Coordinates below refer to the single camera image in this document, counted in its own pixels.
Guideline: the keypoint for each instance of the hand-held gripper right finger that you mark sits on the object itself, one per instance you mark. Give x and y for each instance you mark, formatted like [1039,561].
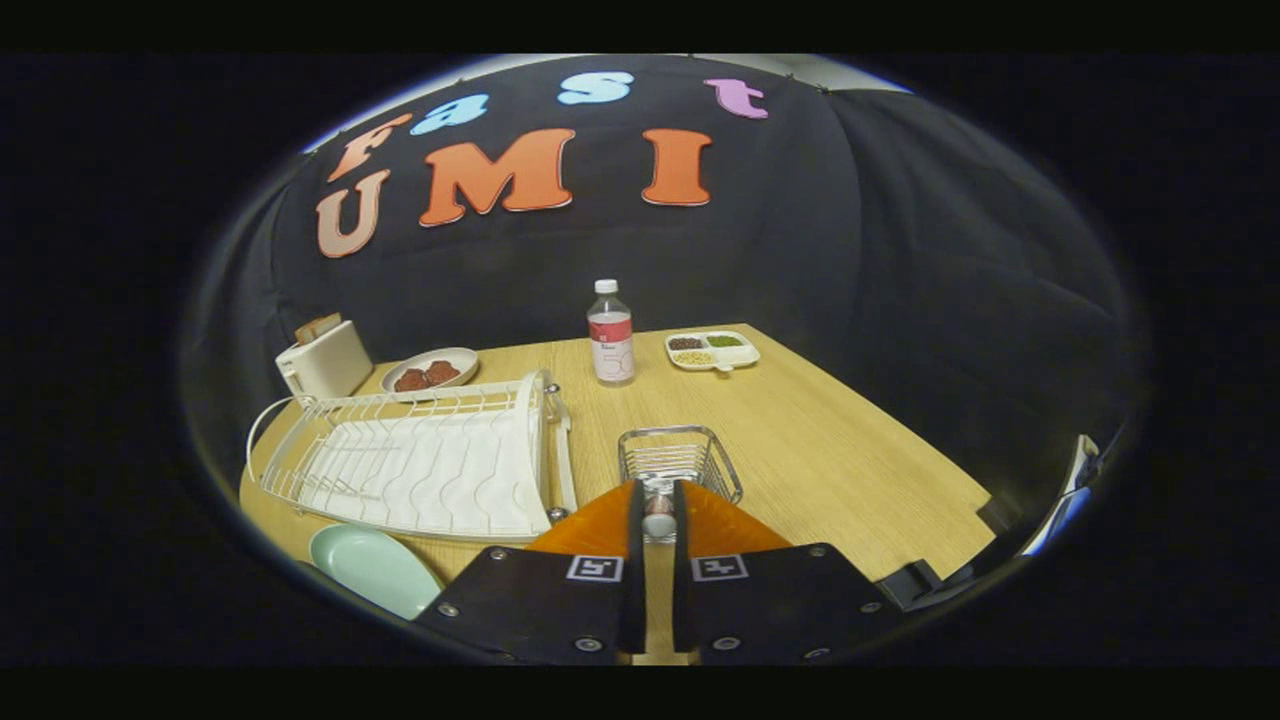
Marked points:
[780,605]

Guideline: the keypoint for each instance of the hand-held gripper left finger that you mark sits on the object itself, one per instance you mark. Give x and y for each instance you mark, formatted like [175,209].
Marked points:
[540,605]

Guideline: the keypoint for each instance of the mint green plate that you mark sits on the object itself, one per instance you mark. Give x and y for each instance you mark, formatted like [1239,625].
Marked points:
[375,570]

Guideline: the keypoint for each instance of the beige round plate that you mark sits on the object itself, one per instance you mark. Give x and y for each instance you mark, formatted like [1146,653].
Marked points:
[462,358]

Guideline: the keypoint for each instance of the red meat piece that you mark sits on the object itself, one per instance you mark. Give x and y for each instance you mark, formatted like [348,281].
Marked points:
[442,372]
[411,380]

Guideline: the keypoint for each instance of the white divided snack tray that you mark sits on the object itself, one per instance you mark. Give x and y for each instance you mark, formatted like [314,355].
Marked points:
[745,353]

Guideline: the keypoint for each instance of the pile of yellow beans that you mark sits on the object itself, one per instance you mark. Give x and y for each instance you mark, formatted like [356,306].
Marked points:
[692,357]

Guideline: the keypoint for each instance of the clear plastic bottle red label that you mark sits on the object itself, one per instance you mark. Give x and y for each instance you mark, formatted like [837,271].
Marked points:
[611,345]

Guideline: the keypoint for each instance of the pile of green beans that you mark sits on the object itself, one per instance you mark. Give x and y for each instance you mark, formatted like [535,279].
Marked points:
[724,341]

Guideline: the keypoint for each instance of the white and blue device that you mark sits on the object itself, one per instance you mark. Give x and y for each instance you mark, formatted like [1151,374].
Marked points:
[1065,495]

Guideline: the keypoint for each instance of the white toaster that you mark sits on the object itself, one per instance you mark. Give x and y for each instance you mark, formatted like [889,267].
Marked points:
[330,368]

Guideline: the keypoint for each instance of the toasted bread slice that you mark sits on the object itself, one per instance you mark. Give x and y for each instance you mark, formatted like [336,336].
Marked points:
[306,331]
[328,325]

